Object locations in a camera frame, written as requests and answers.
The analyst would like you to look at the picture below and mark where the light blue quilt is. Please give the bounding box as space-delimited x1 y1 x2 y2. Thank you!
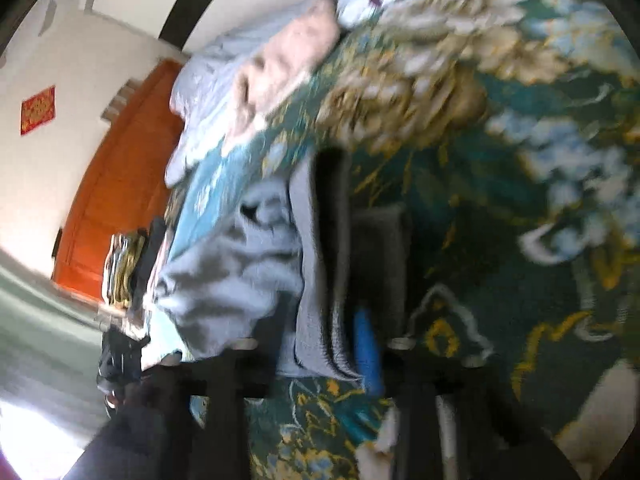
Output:
165 0 481 187

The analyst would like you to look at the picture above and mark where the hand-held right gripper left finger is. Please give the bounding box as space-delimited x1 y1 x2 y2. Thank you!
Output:
65 342 278 480

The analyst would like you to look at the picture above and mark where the green floral blanket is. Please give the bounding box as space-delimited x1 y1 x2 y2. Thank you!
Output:
165 0 640 480

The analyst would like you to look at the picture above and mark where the grey knit sweater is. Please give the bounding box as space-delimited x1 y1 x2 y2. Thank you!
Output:
150 147 414 382

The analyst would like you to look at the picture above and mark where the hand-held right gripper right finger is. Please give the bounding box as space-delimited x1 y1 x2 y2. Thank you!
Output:
353 309 581 480

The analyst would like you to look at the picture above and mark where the red wall decoration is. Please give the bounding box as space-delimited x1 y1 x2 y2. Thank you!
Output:
20 85 57 136

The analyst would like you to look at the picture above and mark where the beige wall fixture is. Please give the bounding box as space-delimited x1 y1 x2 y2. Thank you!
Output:
100 77 141 124

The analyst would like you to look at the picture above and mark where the orange wooden door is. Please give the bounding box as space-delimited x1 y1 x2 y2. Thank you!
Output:
52 59 189 307

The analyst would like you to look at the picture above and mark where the pile of folded clothes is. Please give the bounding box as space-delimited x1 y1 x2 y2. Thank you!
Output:
100 229 152 312

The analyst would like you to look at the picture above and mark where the pink cloth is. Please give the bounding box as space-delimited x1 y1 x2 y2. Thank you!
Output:
220 0 344 154

